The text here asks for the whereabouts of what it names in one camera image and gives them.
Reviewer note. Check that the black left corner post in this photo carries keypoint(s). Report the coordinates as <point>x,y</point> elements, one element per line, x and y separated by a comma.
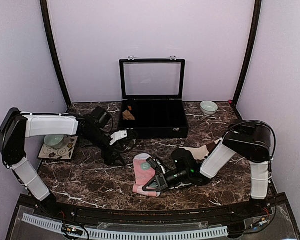
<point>53,51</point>

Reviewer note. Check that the black corner post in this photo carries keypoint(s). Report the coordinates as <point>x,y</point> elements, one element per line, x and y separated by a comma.
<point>248,52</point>
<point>53,51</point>

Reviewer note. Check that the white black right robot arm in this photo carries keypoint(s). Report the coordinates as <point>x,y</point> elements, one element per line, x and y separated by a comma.
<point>254,140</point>

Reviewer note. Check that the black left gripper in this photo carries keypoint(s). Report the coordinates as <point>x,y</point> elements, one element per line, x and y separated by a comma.
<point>110,160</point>

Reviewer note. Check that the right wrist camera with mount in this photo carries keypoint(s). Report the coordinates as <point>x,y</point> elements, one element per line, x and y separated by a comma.
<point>157,165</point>

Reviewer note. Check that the beige and brown sock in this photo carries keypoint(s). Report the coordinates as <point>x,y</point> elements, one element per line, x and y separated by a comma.
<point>202,153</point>

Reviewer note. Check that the white slotted cable duct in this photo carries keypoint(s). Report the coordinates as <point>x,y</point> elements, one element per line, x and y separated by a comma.
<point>102,234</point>

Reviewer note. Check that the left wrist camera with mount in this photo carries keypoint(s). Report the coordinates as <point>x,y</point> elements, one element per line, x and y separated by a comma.
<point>127,134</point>

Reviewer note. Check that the floral square ceramic plate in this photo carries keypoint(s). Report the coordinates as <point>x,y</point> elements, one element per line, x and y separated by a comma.
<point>64,153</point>

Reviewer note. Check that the pale green ceramic bowl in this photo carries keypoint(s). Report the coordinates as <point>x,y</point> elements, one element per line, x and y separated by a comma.
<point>54,141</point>

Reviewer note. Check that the small green circuit board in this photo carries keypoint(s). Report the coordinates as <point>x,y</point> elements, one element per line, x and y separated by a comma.
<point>71,230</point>

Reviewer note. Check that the black right corner post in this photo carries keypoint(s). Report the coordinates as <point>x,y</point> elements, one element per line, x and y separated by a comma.
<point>248,52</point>

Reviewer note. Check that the pink patterned sock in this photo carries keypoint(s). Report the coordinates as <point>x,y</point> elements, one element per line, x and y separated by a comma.
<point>143,174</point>

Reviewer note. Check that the glass-panel black box lid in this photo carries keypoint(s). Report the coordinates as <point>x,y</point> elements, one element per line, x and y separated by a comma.
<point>152,78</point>

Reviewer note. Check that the black compartment storage box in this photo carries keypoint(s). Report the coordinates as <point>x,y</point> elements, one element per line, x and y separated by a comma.
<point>156,119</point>

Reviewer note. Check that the beige rolled sock in box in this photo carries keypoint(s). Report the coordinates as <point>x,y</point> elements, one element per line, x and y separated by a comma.
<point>128,116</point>

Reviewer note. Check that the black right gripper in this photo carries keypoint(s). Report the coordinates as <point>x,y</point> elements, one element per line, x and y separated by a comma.
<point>162,183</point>

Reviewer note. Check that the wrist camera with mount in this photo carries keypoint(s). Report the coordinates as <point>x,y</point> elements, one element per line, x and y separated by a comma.
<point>157,165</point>
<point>127,134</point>

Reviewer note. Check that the black front rail frame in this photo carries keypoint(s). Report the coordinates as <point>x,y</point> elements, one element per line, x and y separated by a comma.
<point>275,222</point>

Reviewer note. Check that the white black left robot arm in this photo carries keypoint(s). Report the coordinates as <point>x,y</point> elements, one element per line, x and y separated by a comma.
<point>18,126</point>

